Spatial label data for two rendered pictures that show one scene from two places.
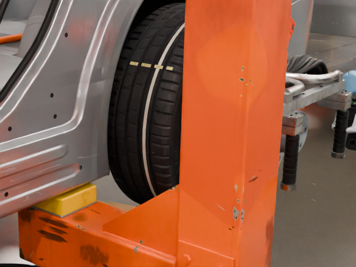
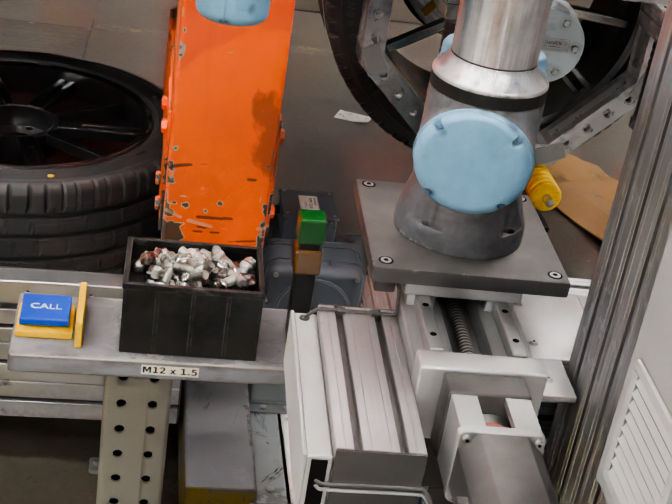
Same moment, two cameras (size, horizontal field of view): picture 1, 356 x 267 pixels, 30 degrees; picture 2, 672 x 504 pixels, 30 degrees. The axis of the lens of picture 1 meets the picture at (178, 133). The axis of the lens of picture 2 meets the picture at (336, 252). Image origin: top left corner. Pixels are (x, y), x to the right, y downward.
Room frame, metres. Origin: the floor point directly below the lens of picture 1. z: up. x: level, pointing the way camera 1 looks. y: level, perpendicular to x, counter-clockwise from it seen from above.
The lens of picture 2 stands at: (0.23, -1.52, 1.46)
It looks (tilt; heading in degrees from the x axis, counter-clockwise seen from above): 28 degrees down; 45
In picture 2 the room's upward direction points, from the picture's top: 9 degrees clockwise
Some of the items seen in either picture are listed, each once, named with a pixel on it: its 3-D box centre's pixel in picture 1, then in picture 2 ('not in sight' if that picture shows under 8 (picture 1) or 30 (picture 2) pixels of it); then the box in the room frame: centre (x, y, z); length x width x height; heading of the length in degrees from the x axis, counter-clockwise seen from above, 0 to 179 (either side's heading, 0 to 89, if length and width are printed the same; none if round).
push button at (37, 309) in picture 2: not in sight; (45, 312); (1.04, -0.16, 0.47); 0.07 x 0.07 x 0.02; 55
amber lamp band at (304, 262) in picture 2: not in sight; (307, 257); (1.34, -0.36, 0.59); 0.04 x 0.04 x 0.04; 55
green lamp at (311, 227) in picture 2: not in sight; (311, 227); (1.34, -0.36, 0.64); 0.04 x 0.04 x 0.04; 55
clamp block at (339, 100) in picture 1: (334, 98); (664, 17); (1.94, -0.47, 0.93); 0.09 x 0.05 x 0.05; 55
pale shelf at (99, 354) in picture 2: not in sight; (162, 338); (1.18, -0.25, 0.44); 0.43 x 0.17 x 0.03; 145
